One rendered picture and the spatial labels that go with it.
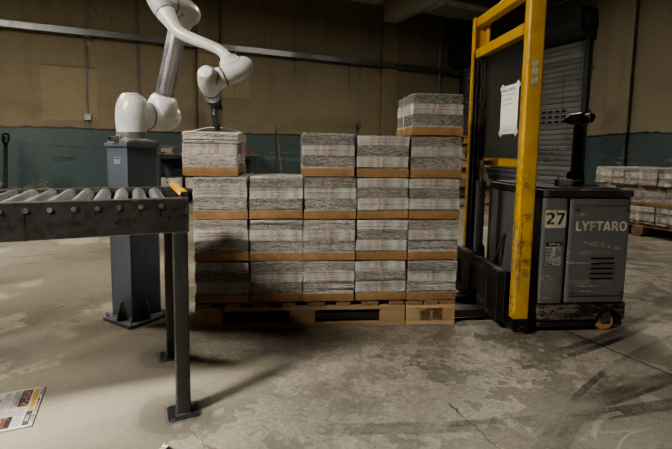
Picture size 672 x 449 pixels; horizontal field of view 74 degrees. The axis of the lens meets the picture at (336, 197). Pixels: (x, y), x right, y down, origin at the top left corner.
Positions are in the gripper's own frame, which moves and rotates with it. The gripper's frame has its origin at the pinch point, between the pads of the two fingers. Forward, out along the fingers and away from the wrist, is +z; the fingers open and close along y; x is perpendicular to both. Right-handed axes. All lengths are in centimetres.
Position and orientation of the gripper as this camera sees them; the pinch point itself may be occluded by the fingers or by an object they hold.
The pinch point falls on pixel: (218, 118)
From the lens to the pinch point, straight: 264.6
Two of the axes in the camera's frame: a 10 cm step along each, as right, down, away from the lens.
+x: 10.0, 0.1, 0.9
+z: -0.9, 3.9, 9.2
